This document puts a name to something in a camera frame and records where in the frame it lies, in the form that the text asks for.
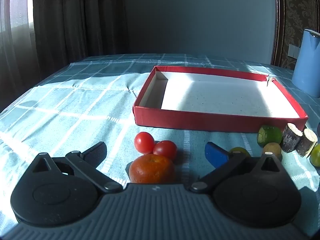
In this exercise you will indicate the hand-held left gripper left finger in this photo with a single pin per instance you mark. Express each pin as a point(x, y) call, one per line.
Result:
point(97, 152)

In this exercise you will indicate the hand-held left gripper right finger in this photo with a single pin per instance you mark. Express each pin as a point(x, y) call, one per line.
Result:
point(215, 154)

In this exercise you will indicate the green tangerine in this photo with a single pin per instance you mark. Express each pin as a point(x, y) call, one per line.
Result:
point(240, 150)
point(316, 155)

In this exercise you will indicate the red cherry tomato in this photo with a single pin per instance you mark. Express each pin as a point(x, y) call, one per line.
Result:
point(143, 142)
point(165, 149)

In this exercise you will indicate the red cardboard box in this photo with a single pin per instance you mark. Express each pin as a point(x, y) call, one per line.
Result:
point(215, 97)

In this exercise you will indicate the brown round longan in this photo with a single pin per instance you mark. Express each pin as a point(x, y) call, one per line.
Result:
point(273, 148)

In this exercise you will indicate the orange tangerine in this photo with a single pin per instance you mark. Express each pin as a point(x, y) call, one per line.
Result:
point(152, 170)

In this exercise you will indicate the cut green lime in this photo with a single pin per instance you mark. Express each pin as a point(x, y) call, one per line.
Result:
point(271, 135)

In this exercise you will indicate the blue checked tablecloth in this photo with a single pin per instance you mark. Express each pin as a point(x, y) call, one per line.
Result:
point(75, 105)

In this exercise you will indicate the blue kettle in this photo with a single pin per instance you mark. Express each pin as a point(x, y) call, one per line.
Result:
point(306, 65)

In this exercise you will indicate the dark patterned curtain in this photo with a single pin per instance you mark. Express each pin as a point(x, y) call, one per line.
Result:
point(80, 17)

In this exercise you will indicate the sheer window curtain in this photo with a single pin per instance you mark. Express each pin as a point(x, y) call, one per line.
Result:
point(15, 30)

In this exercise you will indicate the white wall socket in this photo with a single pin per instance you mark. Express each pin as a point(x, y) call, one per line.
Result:
point(293, 50)

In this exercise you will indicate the dark wooden frame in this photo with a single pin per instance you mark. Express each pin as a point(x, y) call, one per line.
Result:
point(278, 22)

